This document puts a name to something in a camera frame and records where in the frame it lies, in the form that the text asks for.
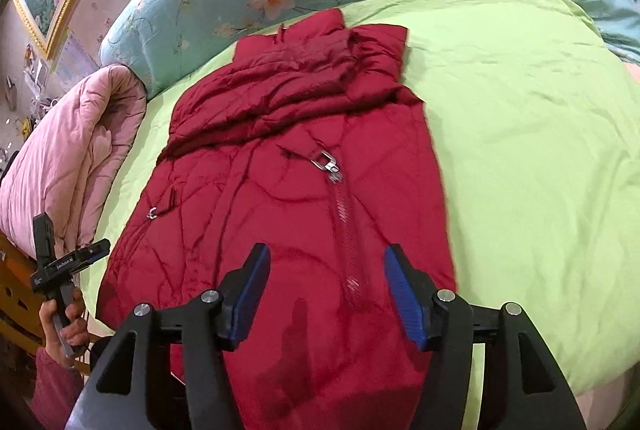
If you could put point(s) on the red sleeve forearm left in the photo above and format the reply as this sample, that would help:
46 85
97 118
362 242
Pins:
57 389

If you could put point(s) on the pink quilted blanket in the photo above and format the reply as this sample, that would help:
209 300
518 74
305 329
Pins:
67 166

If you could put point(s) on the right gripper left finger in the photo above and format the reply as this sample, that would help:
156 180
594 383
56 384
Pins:
165 370

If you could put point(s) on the person's left hand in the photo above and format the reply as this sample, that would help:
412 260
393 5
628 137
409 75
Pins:
59 339

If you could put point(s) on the lime green bed sheet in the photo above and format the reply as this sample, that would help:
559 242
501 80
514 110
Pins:
536 130

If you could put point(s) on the red puffer jacket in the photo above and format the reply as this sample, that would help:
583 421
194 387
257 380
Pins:
308 142

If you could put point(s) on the orange wooden furniture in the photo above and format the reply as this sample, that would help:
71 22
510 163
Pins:
20 305

